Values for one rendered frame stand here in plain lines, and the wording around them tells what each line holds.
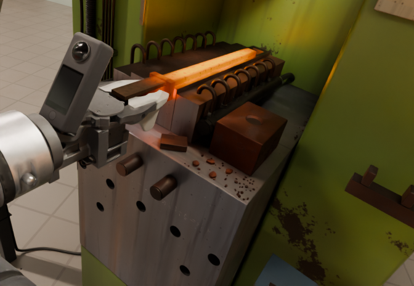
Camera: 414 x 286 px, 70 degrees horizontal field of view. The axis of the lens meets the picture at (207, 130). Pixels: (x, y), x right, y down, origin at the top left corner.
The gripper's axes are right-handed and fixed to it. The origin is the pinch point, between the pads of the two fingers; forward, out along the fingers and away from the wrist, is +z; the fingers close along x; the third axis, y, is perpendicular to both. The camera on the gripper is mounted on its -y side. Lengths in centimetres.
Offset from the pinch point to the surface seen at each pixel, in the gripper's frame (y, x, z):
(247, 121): 2.1, 14.7, 7.4
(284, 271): 23.8, 31.1, 3.8
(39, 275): 100, -43, -2
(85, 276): 66, -14, -3
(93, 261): 55, -10, -3
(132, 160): 11.8, 1.5, -4.9
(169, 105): 3.6, 1.7, 3.0
